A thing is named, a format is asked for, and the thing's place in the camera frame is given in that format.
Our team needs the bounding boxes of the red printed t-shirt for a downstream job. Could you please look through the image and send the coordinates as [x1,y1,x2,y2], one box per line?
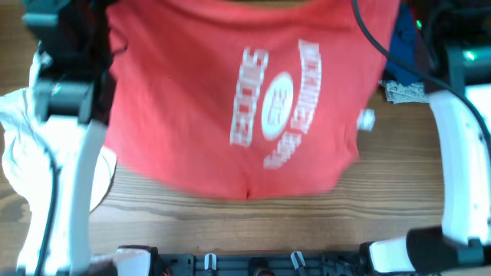
[105,0,400,199]

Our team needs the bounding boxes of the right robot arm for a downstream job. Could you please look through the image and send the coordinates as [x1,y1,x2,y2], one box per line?
[361,0,490,275]

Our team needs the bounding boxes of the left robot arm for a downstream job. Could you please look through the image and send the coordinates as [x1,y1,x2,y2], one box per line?
[17,0,116,275]

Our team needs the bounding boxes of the folded light grey garment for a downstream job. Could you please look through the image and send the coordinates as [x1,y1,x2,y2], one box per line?
[379,80,429,104]

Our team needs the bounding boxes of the folded blue garment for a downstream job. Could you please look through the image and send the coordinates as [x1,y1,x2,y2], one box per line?
[383,3,420,86]

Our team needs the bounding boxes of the white t-shirt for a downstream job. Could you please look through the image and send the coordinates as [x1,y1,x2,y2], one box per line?
[0,49,118,246]

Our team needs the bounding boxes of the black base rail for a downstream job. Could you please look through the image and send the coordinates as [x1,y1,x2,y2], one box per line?
[114,245,373,276]

